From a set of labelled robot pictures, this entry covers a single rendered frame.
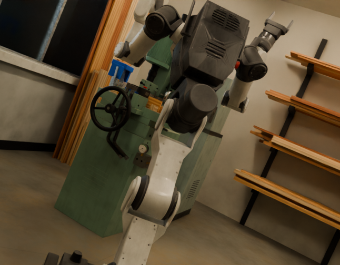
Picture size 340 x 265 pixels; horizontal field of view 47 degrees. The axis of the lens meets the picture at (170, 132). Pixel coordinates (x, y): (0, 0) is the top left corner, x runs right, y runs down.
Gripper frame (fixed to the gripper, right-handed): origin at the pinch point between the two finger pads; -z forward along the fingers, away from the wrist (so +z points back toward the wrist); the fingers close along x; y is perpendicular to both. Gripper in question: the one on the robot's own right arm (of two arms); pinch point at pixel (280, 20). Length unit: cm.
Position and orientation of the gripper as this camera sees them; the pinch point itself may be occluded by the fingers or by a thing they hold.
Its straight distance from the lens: 217.8
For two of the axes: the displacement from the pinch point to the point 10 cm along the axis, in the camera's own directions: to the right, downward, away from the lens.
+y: 2.4, 3.2, 9.2
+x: -7.6, -5.2, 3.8
